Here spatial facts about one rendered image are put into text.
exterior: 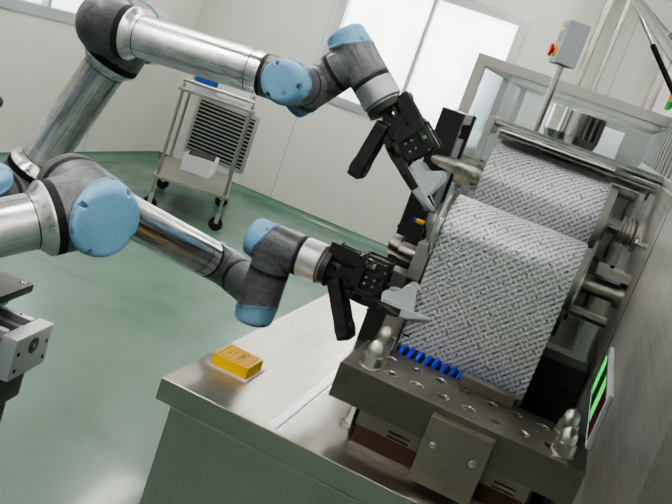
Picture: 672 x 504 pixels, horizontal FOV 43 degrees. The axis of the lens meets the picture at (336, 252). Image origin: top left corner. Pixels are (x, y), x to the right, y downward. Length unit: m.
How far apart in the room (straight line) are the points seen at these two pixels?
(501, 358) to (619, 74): 5.64
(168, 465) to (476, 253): 0.62
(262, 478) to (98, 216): 0.48
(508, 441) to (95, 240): 0.68
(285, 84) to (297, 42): 6.11
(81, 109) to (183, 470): 0.75
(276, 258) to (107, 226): 0.36
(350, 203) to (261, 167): 0.88
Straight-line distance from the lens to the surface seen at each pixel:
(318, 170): 7.43
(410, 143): 1.53
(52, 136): 1.80
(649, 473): 0.64
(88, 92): 1.76
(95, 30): 1.60
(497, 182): 1.69
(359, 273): 1.49
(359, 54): 1.55
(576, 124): 2.16
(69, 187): 1.31
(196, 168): 6.46
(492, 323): 1.48
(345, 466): 1.34
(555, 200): 1.69
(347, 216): 7.36
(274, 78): 1.44
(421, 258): 1.56
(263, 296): 1.56
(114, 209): 1.30
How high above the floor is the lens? 1.48
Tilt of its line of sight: 13 degrees down
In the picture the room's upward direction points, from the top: 20 degrees clockwise
